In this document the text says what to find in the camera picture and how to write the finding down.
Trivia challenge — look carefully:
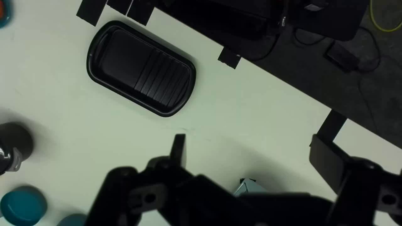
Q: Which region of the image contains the light blue small object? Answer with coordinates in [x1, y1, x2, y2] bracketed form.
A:
[232, 177, 270, 198]

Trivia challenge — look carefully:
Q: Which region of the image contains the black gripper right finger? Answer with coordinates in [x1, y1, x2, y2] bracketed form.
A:
[308, 133, 402, 226]

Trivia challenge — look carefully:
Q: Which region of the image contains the black oblong pan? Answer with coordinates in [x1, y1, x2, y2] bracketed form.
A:
[85, 18, 197, 118]

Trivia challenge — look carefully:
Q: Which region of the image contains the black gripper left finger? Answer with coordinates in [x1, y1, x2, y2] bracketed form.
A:
[85, 133, 269, 226]

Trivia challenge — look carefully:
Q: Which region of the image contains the dark grey pot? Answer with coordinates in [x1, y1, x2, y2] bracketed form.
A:
[0, 120, 35, 175]

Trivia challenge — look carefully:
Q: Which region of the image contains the black power adapter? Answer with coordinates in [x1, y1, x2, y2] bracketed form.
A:
[324, 40, 358, 72]

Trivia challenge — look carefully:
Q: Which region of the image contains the yellow cable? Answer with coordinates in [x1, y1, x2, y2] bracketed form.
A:
[367, 0, 402, 33]

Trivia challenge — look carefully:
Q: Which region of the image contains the black box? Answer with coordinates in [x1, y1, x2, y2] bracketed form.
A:
[288, 0, 368, 41]

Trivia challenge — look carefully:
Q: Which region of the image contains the teal plastic cup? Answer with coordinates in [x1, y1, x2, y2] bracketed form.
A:
[0, 184, 49, 226]
[55, 212, 89, 226]

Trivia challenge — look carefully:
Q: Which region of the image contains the black tape strip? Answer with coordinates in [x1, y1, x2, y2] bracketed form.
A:
[315, 109, 349, 144]
[105, 0, 136, 16]
[75, 0, 107, 26]
[216, 45, 244, 70]
[127, 0, 157, 26]

